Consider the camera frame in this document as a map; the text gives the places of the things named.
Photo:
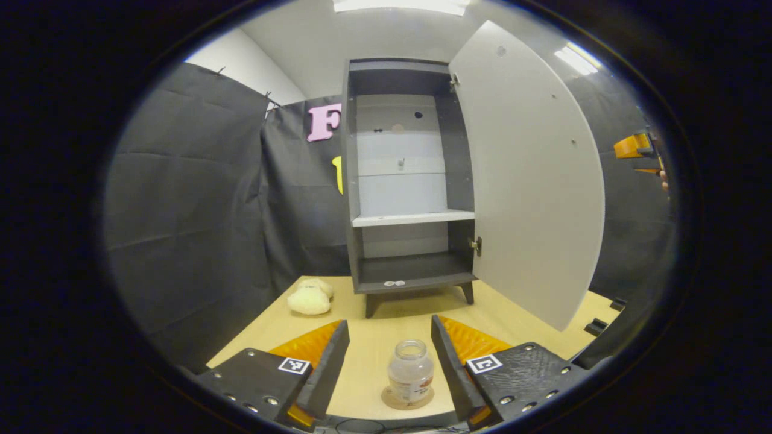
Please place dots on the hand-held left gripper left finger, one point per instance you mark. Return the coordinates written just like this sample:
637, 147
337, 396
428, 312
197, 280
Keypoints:
322, 374

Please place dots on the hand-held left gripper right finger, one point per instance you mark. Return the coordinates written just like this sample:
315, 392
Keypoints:
449, 374

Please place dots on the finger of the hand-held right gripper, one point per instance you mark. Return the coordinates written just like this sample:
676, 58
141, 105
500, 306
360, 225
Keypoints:
632, 146
648, 171

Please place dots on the black backdrop cloth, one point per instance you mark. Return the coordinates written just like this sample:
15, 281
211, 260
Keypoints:
181, 211

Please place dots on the dark grey cabinet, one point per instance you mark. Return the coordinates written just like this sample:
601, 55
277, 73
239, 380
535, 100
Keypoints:
410, 268

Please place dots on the ceiling light panel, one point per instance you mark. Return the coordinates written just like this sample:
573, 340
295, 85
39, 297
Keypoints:
401, 6
578, 58

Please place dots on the cream plush toy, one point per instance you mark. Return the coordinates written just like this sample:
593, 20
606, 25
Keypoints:
309, 298

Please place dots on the round cork coaster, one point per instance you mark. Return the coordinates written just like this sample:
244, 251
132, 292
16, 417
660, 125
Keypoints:
392, 401

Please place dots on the metal door hinge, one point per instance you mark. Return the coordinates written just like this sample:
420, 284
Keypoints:
453, 81
476, 245

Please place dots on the white cabinet shelf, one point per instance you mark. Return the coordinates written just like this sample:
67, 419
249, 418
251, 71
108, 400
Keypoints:
413, 217

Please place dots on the clear glass bottle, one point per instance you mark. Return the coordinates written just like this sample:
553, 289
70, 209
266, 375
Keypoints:
410, 371

